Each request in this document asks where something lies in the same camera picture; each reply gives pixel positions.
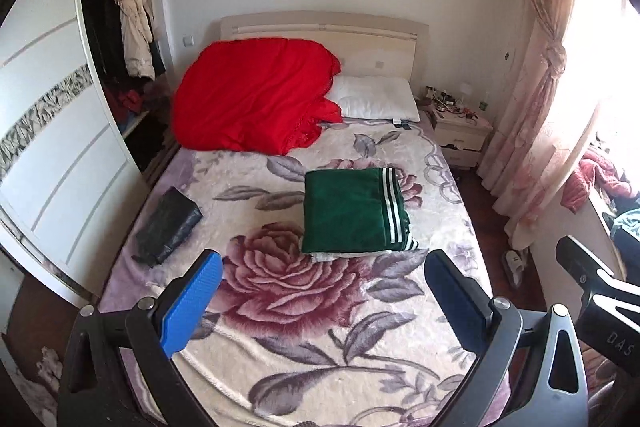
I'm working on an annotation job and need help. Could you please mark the red clothes pile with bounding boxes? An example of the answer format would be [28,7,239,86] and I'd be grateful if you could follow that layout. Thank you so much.
[106,87,151,126]

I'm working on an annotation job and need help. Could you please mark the floral plush blanket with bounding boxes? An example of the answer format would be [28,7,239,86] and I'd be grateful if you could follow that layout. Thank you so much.
[97,119,507,427]

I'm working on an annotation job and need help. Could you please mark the white wardrobe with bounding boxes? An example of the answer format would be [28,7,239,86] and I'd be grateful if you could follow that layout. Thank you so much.
[0,0,175,309]

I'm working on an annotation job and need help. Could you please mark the beige hanging coat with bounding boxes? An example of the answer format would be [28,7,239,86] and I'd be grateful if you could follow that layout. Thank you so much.
[113,0,156,82]

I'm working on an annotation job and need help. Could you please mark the black hanging clothes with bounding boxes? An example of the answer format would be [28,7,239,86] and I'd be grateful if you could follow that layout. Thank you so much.
[81,0,126,84]

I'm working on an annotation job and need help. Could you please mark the pink floral curtain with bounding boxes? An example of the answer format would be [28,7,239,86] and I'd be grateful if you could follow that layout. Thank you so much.
[480,0,617,253]

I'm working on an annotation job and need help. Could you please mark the white nightstand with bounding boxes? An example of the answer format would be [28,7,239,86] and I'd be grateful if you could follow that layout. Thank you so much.
[429,107,494,169]

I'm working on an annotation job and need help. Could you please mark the red quilt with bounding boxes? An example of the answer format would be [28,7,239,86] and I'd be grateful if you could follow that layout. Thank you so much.
[171,38,345,156]

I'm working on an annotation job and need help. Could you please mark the white pillow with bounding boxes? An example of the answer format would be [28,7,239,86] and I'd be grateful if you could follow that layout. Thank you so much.
[327,76,422,124]

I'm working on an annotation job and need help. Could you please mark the grey slipper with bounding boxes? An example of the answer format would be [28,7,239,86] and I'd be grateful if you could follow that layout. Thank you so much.
[502,249,527,291]

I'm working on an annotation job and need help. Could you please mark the beige headboard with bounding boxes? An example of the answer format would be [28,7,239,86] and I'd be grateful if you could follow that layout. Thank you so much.
[220,10,431,110]

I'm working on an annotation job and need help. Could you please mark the pink red garment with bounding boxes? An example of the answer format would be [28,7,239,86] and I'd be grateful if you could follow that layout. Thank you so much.
[561,147,637,214]

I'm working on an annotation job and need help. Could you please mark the teal blue garment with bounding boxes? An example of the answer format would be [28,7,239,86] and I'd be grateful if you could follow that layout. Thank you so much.
[610,207,640,241]

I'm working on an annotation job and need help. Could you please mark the green and cream varsity jacket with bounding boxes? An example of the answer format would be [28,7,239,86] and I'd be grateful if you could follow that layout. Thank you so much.
[300,167,422,264]

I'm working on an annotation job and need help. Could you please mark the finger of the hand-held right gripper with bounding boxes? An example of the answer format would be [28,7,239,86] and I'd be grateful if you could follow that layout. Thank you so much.
[555,234,630,294]

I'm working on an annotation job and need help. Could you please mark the black folded garment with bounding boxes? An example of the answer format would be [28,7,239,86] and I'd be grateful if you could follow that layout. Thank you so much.
[132,187,204,268]

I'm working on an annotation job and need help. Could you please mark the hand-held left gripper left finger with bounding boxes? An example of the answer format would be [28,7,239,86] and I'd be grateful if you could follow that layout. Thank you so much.
[56,249,224,427]

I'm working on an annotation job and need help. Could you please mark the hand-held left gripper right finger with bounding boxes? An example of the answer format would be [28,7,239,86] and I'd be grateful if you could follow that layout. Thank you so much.
[424,248,589,427]

